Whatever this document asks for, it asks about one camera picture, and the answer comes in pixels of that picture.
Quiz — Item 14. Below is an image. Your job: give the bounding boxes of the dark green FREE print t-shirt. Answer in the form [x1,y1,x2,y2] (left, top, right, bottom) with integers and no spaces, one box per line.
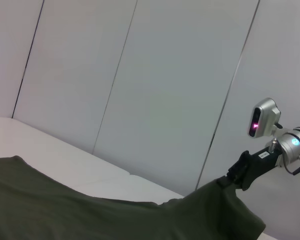
[0,155,266,240]

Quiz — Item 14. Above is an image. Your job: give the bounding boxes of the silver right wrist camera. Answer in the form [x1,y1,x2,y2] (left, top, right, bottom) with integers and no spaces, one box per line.
[247,98,283,138]

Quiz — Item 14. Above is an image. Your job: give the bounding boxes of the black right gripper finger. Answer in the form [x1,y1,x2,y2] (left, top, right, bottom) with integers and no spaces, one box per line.
[216,176,235,187]
[227,150,251,180]

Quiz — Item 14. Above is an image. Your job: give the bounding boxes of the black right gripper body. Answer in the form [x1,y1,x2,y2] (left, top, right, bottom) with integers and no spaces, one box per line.
[236,148,281,191]

